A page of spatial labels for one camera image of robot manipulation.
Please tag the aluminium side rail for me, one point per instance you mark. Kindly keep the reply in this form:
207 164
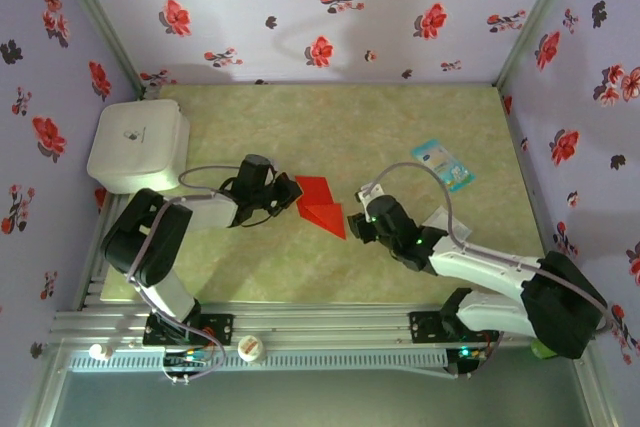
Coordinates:
521 147
92 292

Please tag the aluminium frame rail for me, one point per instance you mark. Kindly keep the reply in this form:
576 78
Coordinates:
325 322

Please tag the white plastic lidded box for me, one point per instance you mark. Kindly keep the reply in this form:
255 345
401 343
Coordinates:
135 147

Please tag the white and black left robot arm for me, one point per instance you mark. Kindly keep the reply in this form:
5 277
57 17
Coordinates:
165 292

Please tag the blue snack packet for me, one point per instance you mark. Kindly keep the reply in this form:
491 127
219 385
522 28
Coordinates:
445 164

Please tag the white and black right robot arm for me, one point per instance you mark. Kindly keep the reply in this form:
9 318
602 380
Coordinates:
480 267

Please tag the small circuit board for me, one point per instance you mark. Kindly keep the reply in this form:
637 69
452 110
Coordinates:
185 359
470 353

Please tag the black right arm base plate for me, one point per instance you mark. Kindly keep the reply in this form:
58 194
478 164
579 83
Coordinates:
425 327

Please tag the green bottle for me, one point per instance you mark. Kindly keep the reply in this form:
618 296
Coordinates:
542 351

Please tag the aluminium corner post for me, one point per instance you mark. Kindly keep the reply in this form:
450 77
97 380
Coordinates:
534 17
100 17

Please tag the red paper sheet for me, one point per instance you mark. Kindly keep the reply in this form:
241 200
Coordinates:
322 212

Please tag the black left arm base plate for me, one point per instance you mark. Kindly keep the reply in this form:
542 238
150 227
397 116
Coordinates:
220 329

